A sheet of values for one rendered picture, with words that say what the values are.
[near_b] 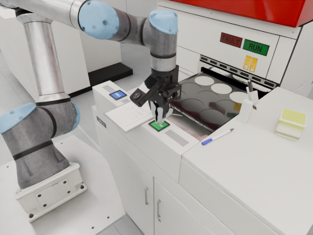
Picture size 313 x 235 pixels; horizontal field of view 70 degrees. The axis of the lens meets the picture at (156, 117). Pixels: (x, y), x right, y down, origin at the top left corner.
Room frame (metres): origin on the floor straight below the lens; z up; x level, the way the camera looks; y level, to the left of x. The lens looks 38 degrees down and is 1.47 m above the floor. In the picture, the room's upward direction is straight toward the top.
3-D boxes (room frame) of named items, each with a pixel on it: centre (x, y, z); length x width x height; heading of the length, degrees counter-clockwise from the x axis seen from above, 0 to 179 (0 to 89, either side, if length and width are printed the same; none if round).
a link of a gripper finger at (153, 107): (0.64, -0.01, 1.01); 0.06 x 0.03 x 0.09; 131
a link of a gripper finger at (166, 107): (0.59, -0.02, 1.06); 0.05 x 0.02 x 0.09; 41
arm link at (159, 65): (0.62, -0.02, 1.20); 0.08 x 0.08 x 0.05
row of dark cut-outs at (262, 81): (1.05, -0.39, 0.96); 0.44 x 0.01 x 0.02; 41
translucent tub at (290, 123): (0.57, -0.44, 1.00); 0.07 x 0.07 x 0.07; 60
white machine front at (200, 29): (1.19, -0.28, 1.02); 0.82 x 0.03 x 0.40; 41
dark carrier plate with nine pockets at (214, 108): (0.90, -0.24, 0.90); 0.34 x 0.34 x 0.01; 41
